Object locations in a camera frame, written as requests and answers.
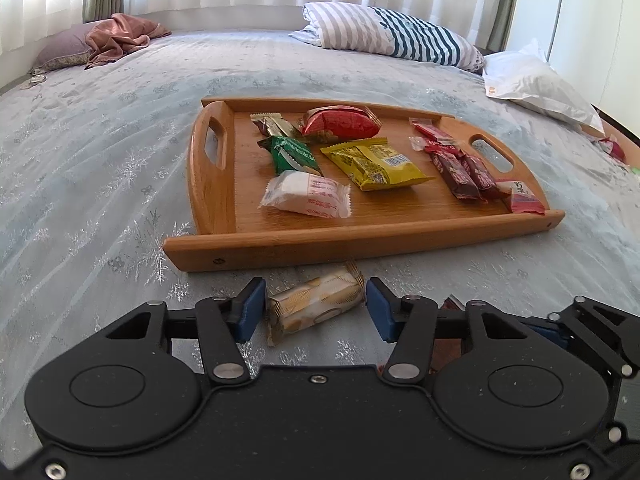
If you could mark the yellow snack packet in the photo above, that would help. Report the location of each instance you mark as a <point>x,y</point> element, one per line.
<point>377,162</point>

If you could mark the dark red chocolate wafer bar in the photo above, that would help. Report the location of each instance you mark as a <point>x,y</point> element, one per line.
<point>482,175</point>
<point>460,177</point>

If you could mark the green snack packet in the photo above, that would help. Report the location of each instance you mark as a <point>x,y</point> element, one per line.
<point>295,155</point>

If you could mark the small red packet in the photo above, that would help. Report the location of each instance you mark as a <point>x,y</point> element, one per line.
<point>612,149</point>

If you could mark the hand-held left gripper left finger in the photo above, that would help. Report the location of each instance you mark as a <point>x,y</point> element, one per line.
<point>250,310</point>

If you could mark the white pink snack packet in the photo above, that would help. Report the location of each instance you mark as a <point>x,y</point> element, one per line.
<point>310,195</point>

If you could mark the pink crumpled cloth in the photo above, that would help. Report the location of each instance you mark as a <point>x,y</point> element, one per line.
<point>122,37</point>

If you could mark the wooden bed frame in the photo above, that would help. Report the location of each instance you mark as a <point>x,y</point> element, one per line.
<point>617,122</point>

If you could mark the brown cake packet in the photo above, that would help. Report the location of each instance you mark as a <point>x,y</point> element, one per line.
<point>447,356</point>

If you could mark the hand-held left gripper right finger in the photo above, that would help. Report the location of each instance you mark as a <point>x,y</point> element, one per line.
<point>380,310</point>

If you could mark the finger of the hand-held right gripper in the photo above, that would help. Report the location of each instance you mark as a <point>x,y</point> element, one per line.
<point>595,327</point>
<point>617,425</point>

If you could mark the white pillow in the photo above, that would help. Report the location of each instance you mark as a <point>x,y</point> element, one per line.
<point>535,80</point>

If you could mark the gold brown snack packet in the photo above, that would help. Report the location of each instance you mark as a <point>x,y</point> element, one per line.
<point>272,124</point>

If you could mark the white wardrobe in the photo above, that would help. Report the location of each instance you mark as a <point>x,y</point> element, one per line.
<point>585,25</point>

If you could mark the beige cracker packet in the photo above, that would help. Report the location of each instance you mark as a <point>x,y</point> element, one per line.
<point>315,302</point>

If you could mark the purple pillow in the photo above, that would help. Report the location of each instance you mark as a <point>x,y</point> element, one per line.
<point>62,50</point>

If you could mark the pink bread packet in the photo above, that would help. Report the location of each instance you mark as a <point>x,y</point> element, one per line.
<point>525,197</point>

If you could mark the red biscuit packet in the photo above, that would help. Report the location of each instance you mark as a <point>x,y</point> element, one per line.
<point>435,135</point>

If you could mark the shiny red snack packet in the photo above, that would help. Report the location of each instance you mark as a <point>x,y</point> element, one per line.
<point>340,122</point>

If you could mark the blue striped pillow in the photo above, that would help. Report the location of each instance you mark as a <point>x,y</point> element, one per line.
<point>400,32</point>

